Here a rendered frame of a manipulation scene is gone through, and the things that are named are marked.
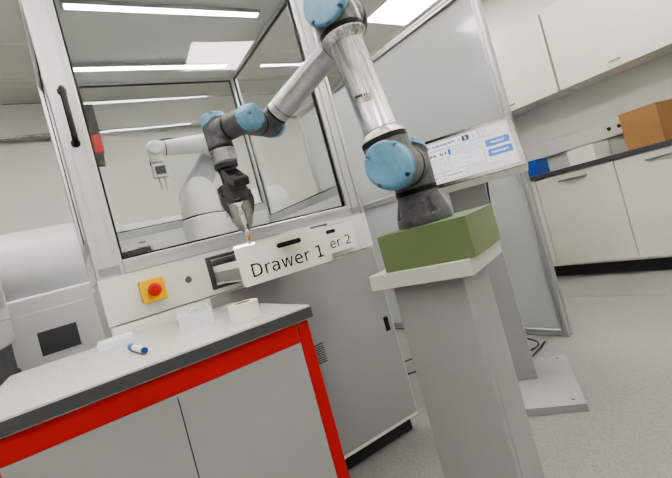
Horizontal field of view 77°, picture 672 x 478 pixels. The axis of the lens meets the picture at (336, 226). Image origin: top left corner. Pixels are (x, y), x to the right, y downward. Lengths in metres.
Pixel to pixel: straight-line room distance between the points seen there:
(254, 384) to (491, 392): 0.58
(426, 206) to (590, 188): 2.80
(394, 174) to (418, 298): 0.34
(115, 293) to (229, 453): 0.69
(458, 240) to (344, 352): 0.85
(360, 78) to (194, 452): 0.87
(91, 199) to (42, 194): 3.30
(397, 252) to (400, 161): 0.25
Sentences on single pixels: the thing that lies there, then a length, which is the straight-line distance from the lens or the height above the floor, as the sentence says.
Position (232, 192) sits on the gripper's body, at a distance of 1.28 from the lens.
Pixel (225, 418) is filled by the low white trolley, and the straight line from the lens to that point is 0.95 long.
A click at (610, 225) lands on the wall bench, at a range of 3.86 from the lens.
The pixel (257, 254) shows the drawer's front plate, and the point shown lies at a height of 0.90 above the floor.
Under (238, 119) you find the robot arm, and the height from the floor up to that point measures 1.28.
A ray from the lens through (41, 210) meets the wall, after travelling 4.76.
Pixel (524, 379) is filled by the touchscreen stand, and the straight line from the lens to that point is 2.18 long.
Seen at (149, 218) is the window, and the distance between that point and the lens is 1.52.
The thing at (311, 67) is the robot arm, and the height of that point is 1.37.
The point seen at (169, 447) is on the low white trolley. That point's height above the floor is 0.60.
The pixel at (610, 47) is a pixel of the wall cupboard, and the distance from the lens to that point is 4.16.
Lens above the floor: 0.91
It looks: level
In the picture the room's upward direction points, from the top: 15 degrees counter-clockwise
